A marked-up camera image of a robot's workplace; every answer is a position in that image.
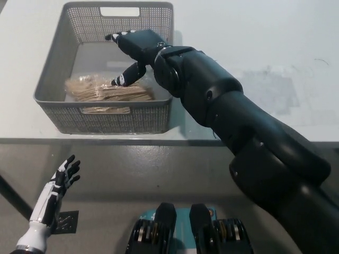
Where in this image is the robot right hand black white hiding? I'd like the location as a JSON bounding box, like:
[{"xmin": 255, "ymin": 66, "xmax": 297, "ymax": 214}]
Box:
[{"xmin": 104, "ymin": 29, "xmax": 171, "ymax": 87}]

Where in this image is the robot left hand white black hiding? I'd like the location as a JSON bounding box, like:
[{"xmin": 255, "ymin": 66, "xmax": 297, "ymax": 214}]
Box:
[{"xmin": 29, "ymin": 155, "xmax": 81, "ymax": 230}]

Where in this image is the bag of wooden cutlery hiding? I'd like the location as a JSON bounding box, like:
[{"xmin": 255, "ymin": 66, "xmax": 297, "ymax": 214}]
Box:
[{"xmin": 65, "ymin": 75, "xmax": 156, "ymax": 114}]

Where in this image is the black square floor marker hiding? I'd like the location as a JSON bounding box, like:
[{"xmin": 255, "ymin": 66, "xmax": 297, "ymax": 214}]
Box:
[{"xmin": 54, "ymin": 210, "xmax": 79, "ymax": 234}]

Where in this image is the dark table leg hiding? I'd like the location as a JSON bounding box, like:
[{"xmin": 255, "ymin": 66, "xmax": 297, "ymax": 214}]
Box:
[{"xmin": 0, "ymin": 173, "xmax": 33, "ymax": 221}]

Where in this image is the grey perforated plastic basket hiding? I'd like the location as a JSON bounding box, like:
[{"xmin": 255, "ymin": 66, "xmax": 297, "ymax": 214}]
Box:
[{"xmin": 33, "ymin": 2, "xmax": 174, "ymax": 134}]

